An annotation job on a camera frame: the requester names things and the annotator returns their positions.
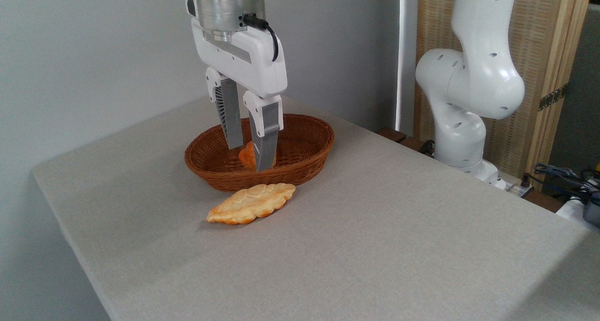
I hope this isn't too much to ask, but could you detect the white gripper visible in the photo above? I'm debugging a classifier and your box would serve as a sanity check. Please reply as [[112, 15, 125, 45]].
[[186, 0, 288, 173]]

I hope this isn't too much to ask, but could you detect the braided golden bread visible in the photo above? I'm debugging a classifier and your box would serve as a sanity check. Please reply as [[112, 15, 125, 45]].
[[206, 183, 297, 225]]

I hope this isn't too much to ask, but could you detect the round orange bread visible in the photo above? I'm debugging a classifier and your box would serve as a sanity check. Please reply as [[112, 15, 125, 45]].
[[238, 141, 277, 171]]

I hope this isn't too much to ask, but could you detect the brown wicker basket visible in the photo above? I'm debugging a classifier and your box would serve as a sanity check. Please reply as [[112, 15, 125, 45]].
[[184, 113, 335, 193]]

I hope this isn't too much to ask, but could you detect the grey tablecloth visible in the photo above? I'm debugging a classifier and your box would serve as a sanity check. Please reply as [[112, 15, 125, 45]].
[[32, 94, 600, 321]]

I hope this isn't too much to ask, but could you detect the white vertical pole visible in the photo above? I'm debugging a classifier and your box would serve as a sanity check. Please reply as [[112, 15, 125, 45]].
[[395, 0, 419, 135]]

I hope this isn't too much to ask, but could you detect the black plug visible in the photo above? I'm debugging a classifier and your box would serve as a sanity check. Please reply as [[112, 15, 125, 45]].
[[519, 173, 535, 198]]

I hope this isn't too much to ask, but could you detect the wooden woven folding screen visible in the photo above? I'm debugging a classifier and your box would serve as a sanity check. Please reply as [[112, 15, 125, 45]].
[[414, 0, 595, 191]]

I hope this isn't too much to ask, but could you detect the metal screen hinge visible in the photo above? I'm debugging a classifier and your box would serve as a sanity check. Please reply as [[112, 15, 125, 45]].
[[538, 83, 569, 112]]

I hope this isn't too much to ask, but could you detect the white power strip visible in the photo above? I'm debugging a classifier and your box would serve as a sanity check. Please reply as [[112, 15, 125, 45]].
[[555, 195, 600, 232]]

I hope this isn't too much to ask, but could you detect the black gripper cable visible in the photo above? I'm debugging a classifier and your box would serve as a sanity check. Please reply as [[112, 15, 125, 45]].
[[241, 13, 279, 62]]

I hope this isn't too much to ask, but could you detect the blue and black cable bundle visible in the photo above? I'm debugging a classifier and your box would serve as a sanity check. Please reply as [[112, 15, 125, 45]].
[[526, 163, 600, 205]]

